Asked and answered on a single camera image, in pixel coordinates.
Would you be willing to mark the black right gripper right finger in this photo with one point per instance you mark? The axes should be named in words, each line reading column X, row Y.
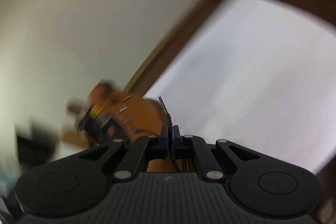
column 182, row 145

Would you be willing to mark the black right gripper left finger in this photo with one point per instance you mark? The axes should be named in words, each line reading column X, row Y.
column 158, row 144

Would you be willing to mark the tan leather boot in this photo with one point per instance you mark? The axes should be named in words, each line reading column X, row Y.
column 135, row 118

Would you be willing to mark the dark brown braided shoelace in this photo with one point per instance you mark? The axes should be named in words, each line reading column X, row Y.
column 168, row 116

